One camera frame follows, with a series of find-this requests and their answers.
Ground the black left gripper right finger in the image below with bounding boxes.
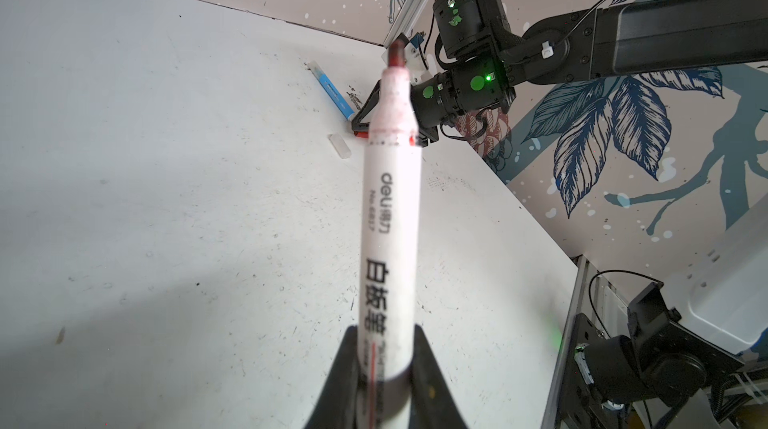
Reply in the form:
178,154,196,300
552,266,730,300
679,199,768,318
410,325,467,429

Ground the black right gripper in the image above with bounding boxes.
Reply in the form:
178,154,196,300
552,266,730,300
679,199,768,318
351,58,516,147

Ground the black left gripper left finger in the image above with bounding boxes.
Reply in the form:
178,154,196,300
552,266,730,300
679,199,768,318
305,326,359,429

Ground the white whiteboard marker pen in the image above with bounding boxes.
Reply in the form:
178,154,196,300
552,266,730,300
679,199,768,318
356,41,421,428

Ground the blue marker pen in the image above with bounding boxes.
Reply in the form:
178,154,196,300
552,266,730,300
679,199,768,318
307,61,355,121

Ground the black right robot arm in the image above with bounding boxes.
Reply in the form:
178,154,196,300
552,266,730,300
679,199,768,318
411,0,767,428

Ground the lone translucent pen cap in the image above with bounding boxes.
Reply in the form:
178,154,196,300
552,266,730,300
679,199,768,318
328,133,351,160

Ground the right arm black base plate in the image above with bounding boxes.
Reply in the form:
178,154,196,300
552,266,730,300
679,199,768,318
541,313,605,429

